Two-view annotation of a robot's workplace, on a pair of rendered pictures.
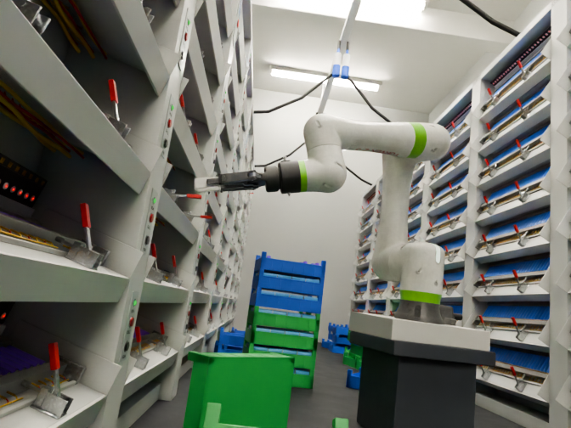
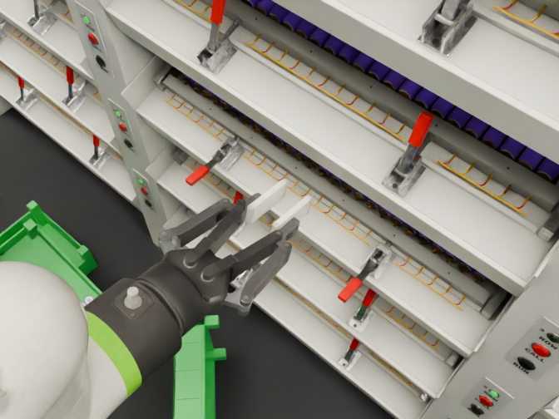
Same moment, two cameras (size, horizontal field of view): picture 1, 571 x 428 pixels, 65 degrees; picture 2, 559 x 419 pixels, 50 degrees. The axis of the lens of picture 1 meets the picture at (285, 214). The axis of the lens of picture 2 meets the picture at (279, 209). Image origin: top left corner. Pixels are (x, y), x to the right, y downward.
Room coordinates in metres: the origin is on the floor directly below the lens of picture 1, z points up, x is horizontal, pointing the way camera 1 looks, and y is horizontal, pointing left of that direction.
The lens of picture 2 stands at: (1.49, -0.06, 1.25)
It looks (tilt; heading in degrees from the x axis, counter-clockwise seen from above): 58 degrees down; 133
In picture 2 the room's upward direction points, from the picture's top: straight up
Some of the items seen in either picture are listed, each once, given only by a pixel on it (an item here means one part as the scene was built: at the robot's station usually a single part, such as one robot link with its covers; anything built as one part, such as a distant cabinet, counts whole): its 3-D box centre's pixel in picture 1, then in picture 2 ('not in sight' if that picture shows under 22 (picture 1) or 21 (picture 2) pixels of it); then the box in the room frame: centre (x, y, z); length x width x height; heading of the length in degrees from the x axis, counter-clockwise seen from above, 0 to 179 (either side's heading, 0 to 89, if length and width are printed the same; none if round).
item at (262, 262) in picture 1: (289, 266); not in sight; (2.12, -0.05, 0.52); 0.30 x 0.20 x 0.08; 100
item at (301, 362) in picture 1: (278, 353); not in sight; (2.12, -0.05, 0.12); 0.30 x 0.20 x 0.08; 100
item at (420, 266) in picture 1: (419, 272); not in sight; (1.44, -0.45, 0.49); 0.16 x 0.13 x 0.19; 25
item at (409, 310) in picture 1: (432, 313); not in sight; (1.46, -0.51, 0.37); 0.26 x 0.15 x 0.06; 113
